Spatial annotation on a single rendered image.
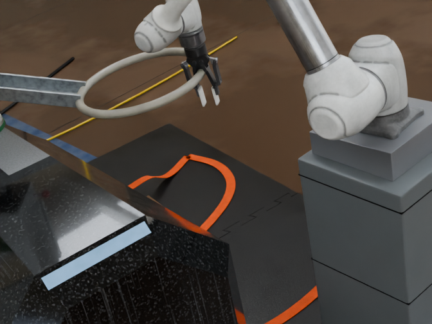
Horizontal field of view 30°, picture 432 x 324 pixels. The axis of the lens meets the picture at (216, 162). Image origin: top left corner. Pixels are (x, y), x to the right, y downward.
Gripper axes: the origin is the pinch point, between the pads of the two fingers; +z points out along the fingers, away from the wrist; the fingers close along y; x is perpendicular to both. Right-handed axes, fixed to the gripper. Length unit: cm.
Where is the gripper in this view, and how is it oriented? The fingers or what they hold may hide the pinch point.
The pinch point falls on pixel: (209, 96)
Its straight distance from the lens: 284.8
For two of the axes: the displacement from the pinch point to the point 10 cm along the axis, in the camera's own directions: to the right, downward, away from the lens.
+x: -2.6, 5.5, -7.9
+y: -9.3, 0.7, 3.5
